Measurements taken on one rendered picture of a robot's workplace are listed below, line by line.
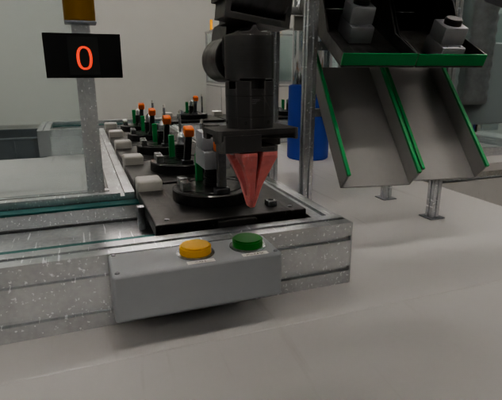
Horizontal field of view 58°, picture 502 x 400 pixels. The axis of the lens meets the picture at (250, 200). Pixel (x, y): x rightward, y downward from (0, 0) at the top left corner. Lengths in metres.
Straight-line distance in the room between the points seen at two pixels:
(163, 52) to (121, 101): 1.51
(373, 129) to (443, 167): 0.15
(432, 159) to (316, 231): 0.33
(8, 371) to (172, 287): 0.20
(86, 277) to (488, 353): 0.50
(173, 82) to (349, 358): 10.92
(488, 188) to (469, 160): 0.94
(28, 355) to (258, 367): 0.27
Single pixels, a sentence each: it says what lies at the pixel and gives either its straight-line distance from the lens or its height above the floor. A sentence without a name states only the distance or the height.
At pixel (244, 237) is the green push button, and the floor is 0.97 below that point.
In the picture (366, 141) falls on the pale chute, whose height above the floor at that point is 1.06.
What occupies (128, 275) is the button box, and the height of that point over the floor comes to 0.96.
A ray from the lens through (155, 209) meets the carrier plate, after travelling 0.74.
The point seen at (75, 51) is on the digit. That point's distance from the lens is 0.83.
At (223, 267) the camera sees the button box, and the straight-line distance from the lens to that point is 0.56.
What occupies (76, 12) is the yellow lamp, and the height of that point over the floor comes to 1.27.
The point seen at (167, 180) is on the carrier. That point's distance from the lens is 0.92.
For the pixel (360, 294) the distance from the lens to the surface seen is 0.71.
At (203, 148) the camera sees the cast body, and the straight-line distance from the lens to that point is 0.75.
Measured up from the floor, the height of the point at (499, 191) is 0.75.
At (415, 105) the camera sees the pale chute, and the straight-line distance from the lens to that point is 1.00.
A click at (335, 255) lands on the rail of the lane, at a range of 0.71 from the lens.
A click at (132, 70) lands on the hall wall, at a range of 11.27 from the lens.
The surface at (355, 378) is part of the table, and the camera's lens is 0.54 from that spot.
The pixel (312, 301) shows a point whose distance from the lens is 0.68.
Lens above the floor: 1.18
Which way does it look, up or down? 16 degrees down
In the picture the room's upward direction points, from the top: straight up
